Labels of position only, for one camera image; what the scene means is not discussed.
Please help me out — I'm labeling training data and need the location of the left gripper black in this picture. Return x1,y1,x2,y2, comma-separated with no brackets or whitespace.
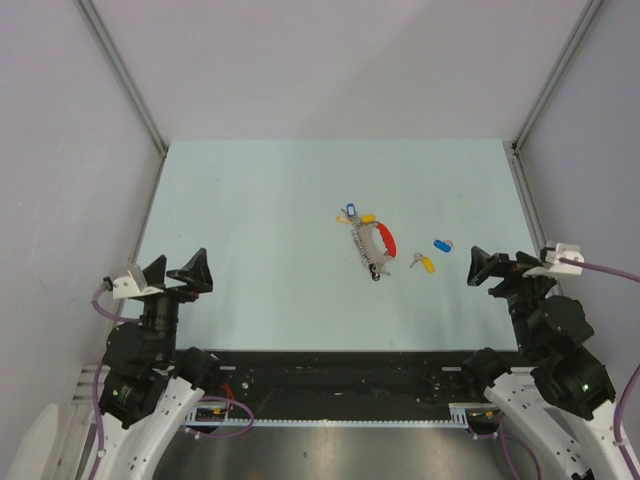
141,246,212,362

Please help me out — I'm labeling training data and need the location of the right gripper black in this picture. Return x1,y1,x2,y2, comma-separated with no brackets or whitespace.
465,245,558,354

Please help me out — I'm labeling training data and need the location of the keyring with chain and tags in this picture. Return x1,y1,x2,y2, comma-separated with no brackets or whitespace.
336,203,397,275

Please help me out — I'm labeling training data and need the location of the black key tag with key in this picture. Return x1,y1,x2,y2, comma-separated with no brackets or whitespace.
369,263,390,281

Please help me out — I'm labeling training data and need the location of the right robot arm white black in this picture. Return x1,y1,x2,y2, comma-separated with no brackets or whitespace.
461,243,639,479

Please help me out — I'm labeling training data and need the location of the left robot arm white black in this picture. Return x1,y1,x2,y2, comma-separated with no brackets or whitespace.
82,248,221,479

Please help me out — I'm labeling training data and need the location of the blue key tag with key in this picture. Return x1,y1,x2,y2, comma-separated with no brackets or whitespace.
433,239,454,253

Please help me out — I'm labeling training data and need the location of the yellow key tag with key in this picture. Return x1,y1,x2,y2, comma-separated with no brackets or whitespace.
409,252,436,274

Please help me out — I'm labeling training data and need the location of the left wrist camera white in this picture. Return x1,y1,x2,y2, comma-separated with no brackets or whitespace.
103,265,163,300

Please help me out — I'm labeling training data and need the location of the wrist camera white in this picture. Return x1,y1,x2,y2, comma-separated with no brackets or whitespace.
523,243,584,279
103,265,163,300

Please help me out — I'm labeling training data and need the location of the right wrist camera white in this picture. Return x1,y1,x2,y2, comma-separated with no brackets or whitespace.
523,243,584,279

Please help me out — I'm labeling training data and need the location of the white slotted cable duct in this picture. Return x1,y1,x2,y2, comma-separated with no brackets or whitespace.
184,404,499,433

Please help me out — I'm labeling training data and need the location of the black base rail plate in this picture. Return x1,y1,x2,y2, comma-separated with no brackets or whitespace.
204,351,484,418

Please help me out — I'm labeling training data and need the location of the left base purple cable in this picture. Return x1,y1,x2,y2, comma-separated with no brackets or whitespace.
184,394,256,441

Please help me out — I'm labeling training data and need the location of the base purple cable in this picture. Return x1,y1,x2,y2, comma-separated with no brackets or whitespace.
184,394,256,441
469,409,544,480

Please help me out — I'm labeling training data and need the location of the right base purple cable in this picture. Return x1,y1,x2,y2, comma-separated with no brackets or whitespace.
469,409,544,480

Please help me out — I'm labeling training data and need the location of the left aluminium frame post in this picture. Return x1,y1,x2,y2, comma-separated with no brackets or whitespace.
74,0,169,156

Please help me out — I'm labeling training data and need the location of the aluminium frame post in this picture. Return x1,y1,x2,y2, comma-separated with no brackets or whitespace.
509,0,609,151
74,0,169,156

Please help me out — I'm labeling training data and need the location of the right aluminium frame post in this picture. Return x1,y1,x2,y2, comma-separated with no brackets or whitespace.
509,0,609,151

